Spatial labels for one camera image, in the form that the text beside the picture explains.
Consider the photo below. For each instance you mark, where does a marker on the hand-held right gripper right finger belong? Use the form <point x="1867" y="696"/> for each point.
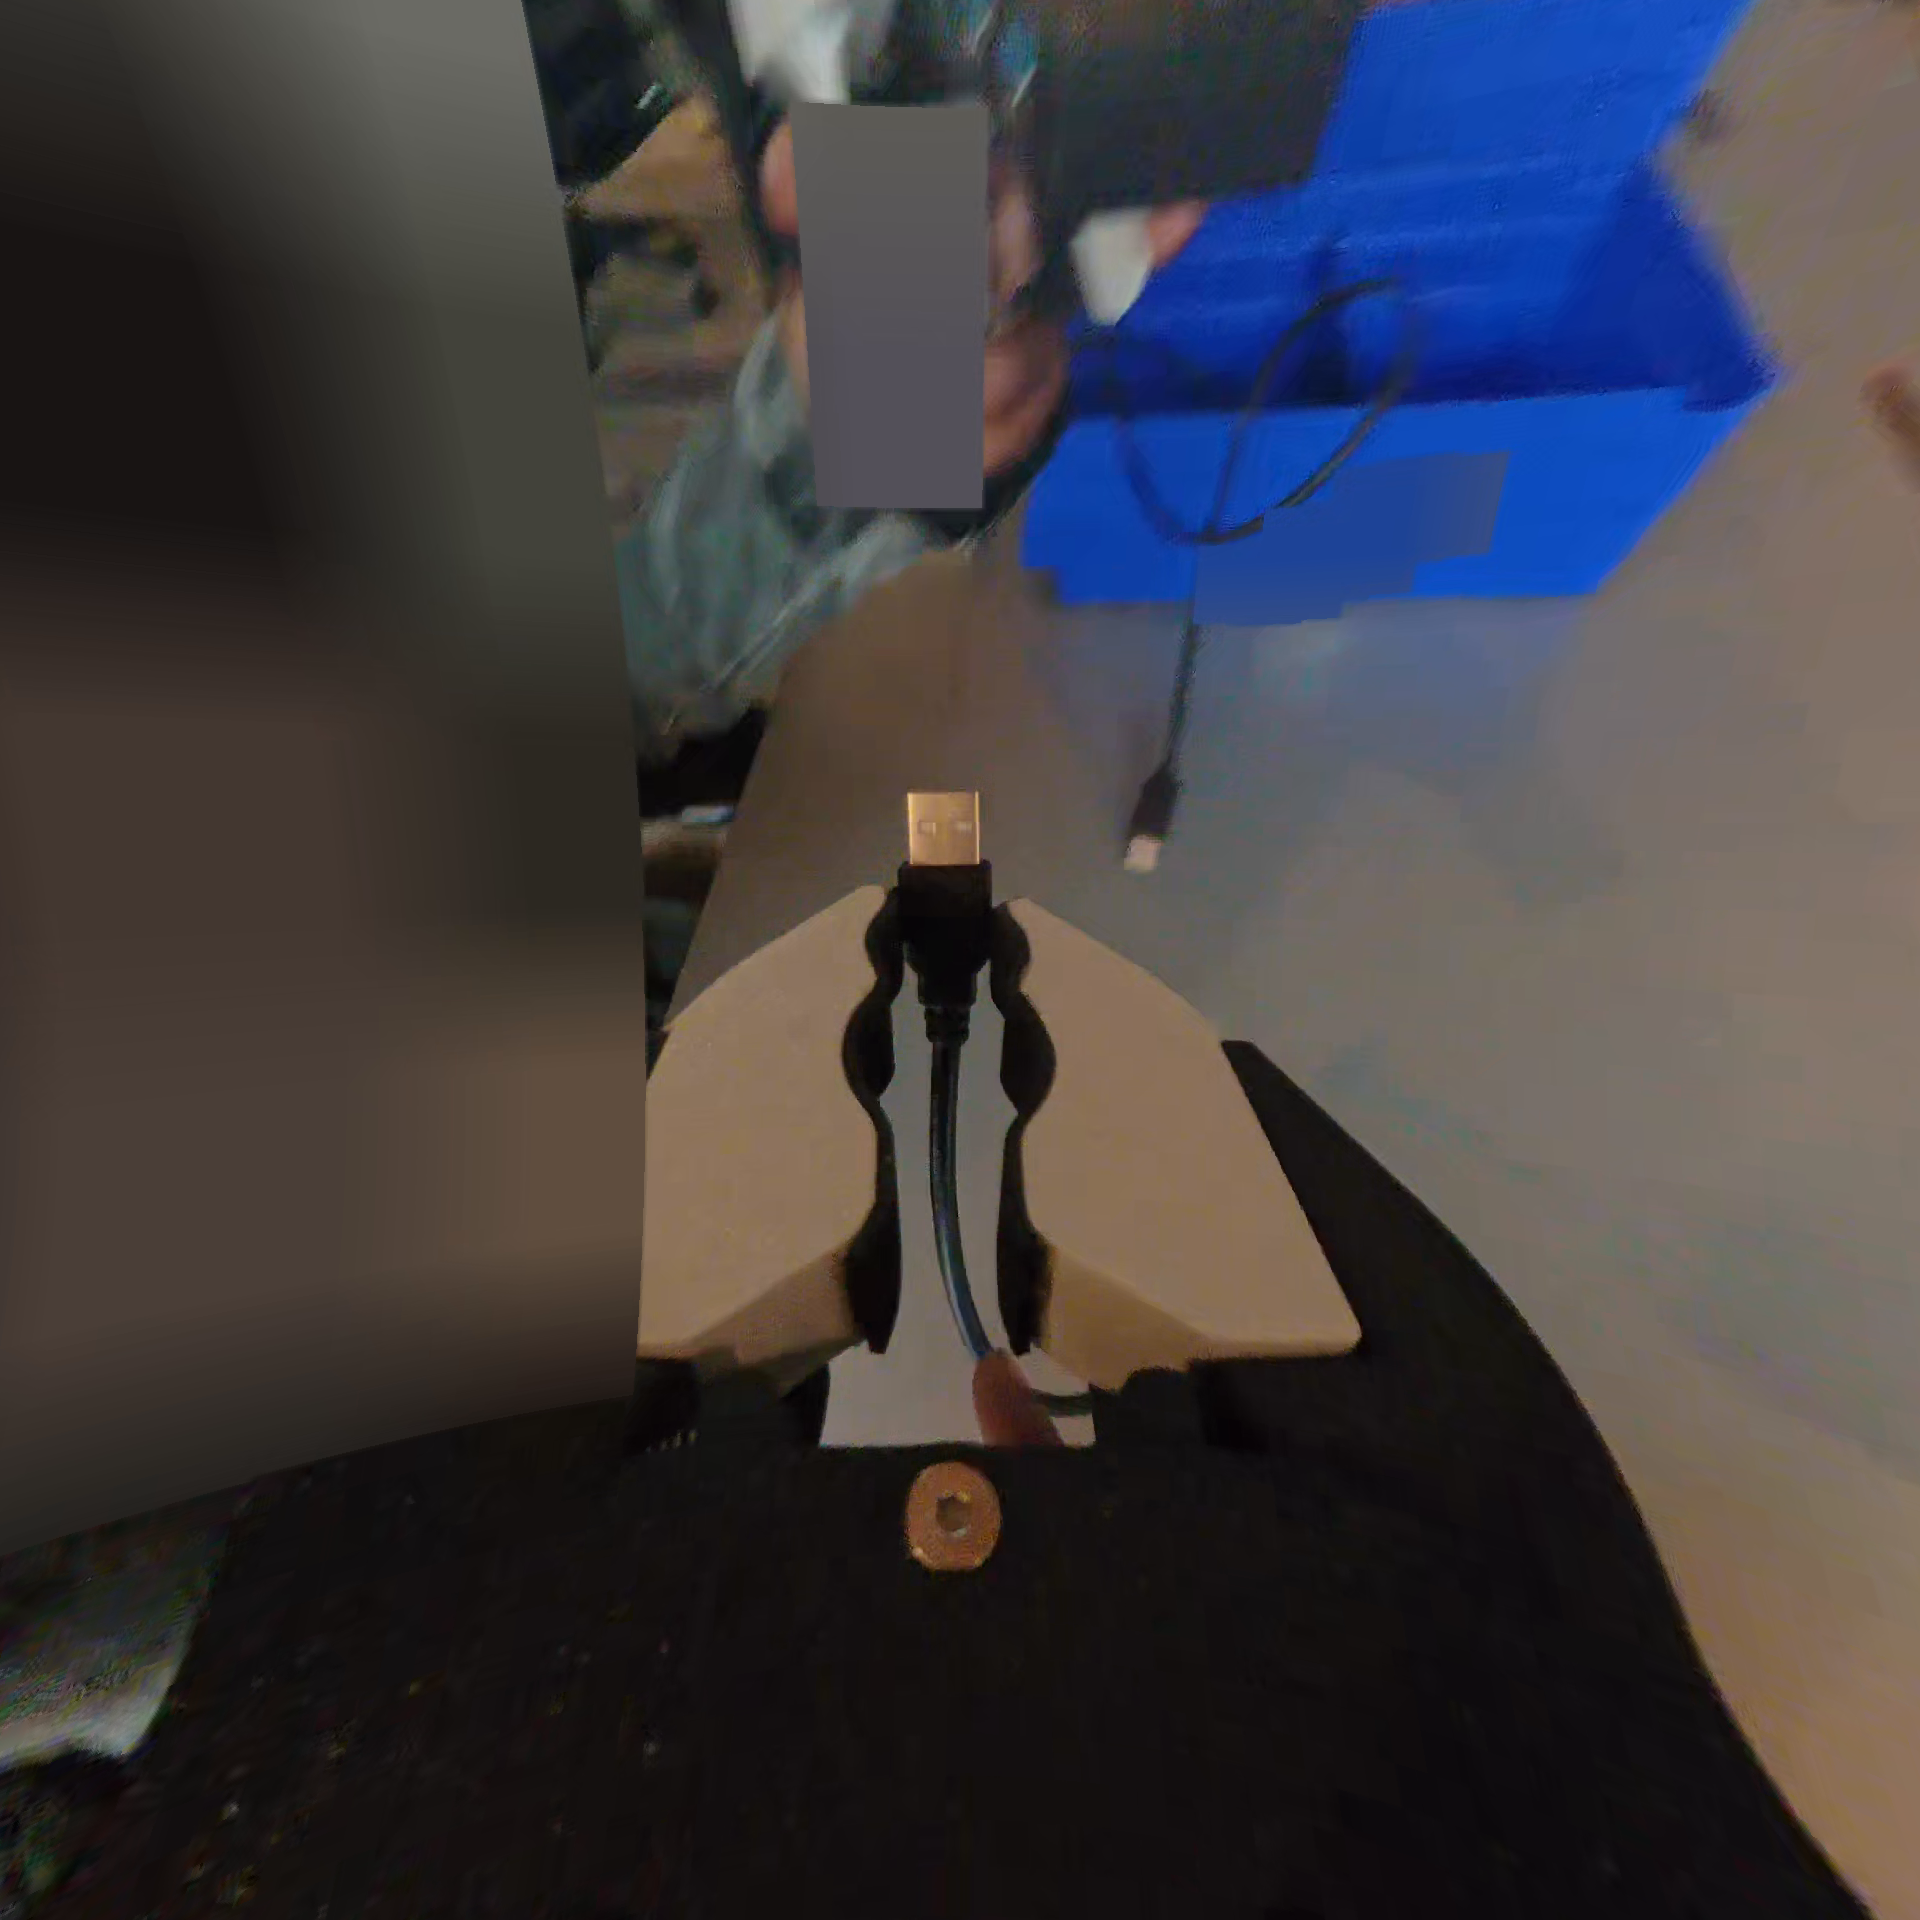
<point x="1154" y="1188"/>

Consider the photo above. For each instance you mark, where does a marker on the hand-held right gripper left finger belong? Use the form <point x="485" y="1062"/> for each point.
<point x="765" y="1172"/>

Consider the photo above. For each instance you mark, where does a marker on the blue plastic bin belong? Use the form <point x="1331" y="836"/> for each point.
<point x="1591" y="333"/>

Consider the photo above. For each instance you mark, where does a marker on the person's left hand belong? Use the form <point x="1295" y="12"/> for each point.
<point x="1035" y="393"/>

